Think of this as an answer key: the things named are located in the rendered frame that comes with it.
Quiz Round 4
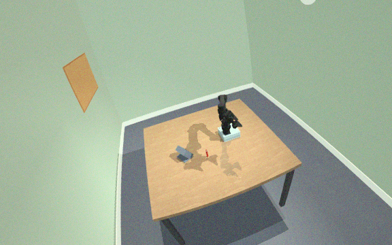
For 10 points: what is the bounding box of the grey sloped panel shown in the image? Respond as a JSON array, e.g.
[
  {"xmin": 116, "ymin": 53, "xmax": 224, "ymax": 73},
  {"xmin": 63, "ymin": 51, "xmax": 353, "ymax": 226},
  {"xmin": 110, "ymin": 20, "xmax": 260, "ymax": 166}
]
[{"xmin": 175, "ymin": 146, "xmax": 194, "ymax": 163}]

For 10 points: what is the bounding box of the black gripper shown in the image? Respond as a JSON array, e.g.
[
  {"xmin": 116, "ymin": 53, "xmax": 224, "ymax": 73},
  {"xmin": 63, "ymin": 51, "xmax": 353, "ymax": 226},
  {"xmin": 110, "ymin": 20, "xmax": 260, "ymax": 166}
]
[{"xmin": 223, "ymin": 110, "xmax": 242, "ymax": 129}]

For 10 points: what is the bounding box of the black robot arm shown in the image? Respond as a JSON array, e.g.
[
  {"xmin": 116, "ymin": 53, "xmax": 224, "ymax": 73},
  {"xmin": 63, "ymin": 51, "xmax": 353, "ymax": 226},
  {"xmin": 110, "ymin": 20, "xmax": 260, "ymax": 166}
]
[{"xmin": 218, "ymin": 95, "xmax": 231, "ymax": 136}]

